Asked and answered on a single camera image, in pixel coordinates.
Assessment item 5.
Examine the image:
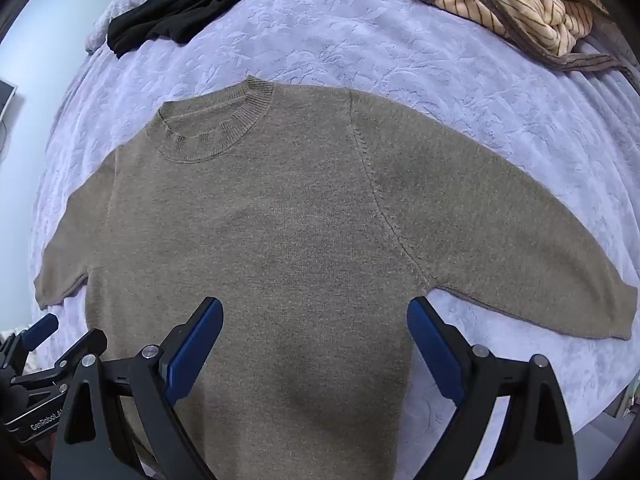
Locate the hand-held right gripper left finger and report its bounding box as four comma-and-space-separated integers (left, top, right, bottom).
50, 296, 224, 480

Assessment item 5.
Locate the bed with lavender sheet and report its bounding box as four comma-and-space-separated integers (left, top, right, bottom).
27, 0, 640, 480

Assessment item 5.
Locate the cream striped garment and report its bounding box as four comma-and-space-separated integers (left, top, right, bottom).
362, 0, 640, 92

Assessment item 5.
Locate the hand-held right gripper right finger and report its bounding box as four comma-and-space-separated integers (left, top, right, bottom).
406, 296, 581, 480

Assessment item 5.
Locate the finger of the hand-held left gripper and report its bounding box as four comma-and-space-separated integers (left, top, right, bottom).
0, 312, 60, 376
10, 328, 108, 402

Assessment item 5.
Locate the black garment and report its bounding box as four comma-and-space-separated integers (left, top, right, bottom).
106, 0, 296, 59

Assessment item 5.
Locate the olive brown knit sweater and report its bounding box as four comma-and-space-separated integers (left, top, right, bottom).
35, 75, 639, 480

